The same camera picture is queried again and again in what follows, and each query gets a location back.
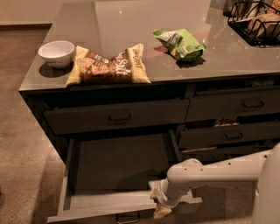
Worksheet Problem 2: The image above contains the brown yellow chip bag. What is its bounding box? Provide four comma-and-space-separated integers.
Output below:
66, 44, 150, 86

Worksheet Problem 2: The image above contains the grey counter cabinet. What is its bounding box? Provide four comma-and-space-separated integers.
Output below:
19, 0, 280, 172

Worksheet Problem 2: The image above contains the grey drawer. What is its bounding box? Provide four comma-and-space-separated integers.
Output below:
44, 99, 189, 135
178, 122, 280, 149
182, 141, 278, 164
47, 130, 181, 224
186, 89, 280, 122

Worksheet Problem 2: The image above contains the black wire basket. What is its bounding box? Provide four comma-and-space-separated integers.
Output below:
223, 0, 280, 47

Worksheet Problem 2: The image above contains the green snack bag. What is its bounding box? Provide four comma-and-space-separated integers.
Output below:
153, 29, 207, 62

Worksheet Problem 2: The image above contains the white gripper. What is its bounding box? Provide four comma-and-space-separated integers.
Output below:
150, 178, 187, 219

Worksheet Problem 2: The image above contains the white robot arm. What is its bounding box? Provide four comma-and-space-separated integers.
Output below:
150, 145, 280, 224

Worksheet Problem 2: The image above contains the white bowl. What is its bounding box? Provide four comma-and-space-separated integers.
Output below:
38, 40, 75, 69

